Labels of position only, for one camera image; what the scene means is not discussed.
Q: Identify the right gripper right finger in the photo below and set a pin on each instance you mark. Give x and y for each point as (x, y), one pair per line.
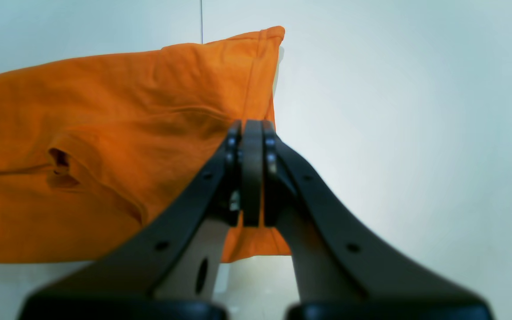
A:
(344, 271)

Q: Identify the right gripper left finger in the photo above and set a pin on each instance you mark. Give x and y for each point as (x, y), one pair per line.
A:
(168, 270)

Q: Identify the orange t-shirt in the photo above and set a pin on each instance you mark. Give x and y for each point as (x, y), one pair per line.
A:
(93, 149)

